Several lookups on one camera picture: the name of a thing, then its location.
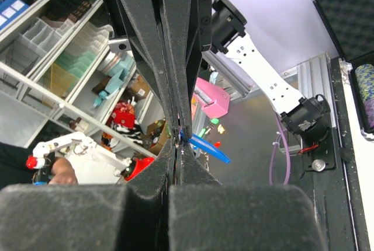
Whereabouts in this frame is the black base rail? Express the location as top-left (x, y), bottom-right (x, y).
top-left (294, 54), bottom-right (373, 250)

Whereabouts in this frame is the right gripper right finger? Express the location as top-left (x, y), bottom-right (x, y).
top-left (168, 145), bottom-right (327, 250)

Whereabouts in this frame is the operator black shirt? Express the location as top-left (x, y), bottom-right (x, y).
top-left (0, 143), bottom-right (34, 189)

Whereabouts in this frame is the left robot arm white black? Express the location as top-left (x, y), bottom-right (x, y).
top-left (103, 0), bottom-right (330, 144)

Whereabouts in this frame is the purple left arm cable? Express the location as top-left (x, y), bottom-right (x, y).
top-left (268, 113), bottom-right (292, 186)

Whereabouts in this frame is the storage shelf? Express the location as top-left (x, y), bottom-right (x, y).
top-left (1, 0), bottom-right (150, 155)

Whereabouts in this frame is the operator hand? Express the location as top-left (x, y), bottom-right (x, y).
top-left (49, 158), bottom-right (78, 185)

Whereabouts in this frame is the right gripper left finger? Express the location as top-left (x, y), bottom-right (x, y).
top-left (1, 141), bottom-right (175, 250)

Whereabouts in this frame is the blue key tag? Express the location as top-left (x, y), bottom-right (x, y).
top-left (180, 130), bottom-right (231, 163)

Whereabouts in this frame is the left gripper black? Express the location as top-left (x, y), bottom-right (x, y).
top-left (104, 0), bottom-right (212, 139)

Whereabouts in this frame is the pink box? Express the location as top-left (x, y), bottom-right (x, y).
top-left (193, 78), bottom-right (230, 118)

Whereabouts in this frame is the black poker chip case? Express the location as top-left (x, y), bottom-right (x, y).
top-left (313, 0), bottom-right (373, 141)

